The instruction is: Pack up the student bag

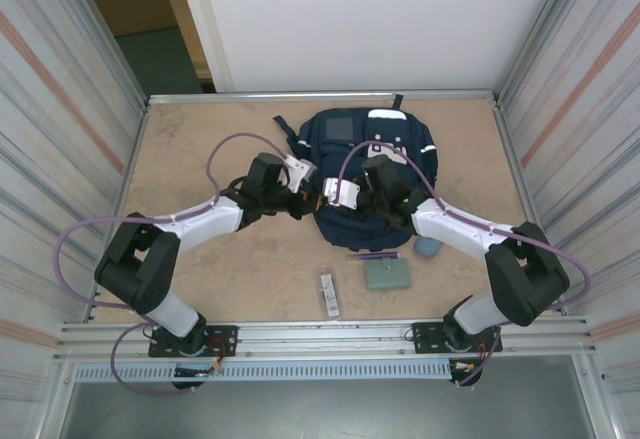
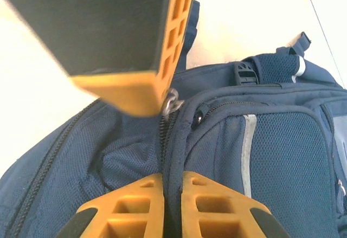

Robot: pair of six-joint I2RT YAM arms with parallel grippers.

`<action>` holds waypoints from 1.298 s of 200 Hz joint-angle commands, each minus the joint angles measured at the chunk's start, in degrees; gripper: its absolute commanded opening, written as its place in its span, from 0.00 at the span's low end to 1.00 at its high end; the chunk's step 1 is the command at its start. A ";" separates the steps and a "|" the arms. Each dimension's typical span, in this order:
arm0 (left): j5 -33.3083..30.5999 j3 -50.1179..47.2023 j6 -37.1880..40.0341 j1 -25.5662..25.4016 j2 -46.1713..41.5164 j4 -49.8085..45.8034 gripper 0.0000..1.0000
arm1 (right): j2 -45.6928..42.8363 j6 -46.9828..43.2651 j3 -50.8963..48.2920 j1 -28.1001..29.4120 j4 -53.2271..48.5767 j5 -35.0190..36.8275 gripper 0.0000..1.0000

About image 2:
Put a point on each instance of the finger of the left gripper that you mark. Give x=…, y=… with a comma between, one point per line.
x=95, y=26

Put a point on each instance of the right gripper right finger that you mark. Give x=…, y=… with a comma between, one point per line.
x=187, y=208

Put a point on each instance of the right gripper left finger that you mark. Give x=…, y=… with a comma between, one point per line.
x=155, y=194

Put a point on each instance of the navy blue student backpack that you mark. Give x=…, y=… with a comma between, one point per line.
x=271, y=154

